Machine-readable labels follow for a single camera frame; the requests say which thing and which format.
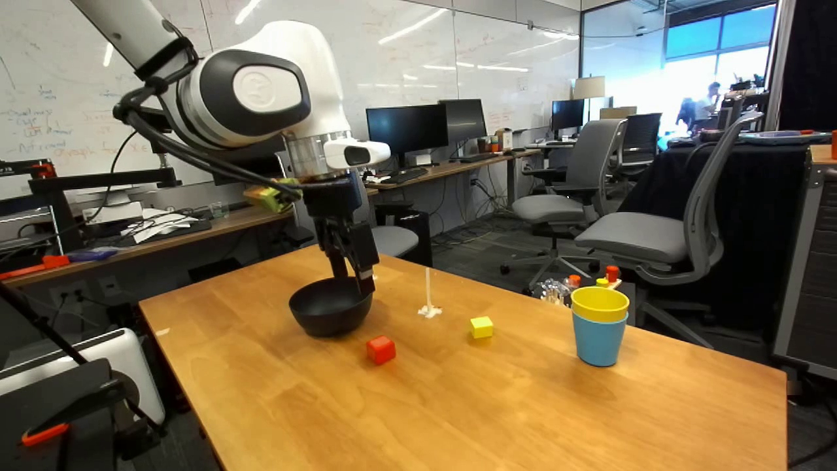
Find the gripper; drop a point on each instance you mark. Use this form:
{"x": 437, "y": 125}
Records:
{"x": 333, "y": 203}

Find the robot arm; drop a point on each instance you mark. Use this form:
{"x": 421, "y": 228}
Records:
{"x": 261, "y": 91}

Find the black bowl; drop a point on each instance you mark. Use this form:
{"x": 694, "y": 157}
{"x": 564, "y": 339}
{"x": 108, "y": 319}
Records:
{"x": 330, "y": 311}

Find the office chair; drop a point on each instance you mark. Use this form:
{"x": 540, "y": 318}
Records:
{"x": 393, "y": 240}

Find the black computer tower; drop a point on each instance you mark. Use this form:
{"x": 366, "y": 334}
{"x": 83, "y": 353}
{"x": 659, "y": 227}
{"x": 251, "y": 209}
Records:
{"x": 417, "y": 235}

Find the orange cube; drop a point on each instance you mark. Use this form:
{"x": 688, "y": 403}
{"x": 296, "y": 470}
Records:
{"x": 380, "y": 350}

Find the black keyboard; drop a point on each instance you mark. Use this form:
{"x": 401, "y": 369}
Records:
{"x": 407, "y": 175}

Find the clear glass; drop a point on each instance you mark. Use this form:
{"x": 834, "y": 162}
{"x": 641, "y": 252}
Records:
{"x": 219, "y": 210}

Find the row of monitors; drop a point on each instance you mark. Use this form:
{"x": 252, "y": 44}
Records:
{"x": 407, "y": 127}

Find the yellow cube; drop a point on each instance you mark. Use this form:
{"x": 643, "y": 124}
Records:
{"x": 481, "y": 328}

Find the long wooden desk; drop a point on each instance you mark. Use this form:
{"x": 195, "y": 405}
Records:
{"x": 196, "y": 229}

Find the heap of papers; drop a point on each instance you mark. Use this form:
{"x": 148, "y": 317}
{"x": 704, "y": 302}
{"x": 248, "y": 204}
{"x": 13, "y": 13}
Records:
{"x": 157, "y": 226}

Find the clear plastic bag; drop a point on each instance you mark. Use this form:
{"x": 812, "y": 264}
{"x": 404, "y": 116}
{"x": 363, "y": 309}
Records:
{"x": 552, "y": 292}

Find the whiteboard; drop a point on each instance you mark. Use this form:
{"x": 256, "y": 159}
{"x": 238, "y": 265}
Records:
{"x": 458, "y": 59}

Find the yellow cup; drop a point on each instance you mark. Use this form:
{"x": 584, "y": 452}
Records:
{"x": 599, "y": 305}

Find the monitor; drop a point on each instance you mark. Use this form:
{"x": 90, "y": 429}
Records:
{"x": 567, "y": 114}

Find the toy with coloured pegs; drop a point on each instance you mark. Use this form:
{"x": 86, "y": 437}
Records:
{"x": 611, "y": 273}

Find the blue cup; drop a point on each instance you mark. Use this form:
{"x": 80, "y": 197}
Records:
{"x": 598, "y": 341}

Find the row of office chairs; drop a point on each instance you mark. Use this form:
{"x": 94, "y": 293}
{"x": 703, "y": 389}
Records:
{"x": 637, "y": 239}

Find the lamp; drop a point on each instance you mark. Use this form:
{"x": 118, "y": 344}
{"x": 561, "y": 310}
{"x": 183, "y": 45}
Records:
{"x": 589, "y": 87}

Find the orange clamp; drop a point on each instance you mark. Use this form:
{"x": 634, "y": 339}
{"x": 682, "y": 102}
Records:
{"x": 39, "y": 267}

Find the stand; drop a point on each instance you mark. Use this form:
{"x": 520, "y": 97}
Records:
{"x": 59, "y": 418}

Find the person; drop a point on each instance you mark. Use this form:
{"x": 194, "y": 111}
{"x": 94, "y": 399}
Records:
{"x": 707, "y": 104}

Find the black cloth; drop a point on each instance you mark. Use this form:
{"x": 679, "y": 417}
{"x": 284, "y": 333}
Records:
{"x": 758, "y": 216}

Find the window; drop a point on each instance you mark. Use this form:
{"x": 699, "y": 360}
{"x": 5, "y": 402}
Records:
{"x": 719, "y": 39}

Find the grey tray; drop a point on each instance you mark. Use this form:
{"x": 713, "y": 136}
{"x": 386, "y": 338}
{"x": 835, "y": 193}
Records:
{"x": 781, "y": 137}

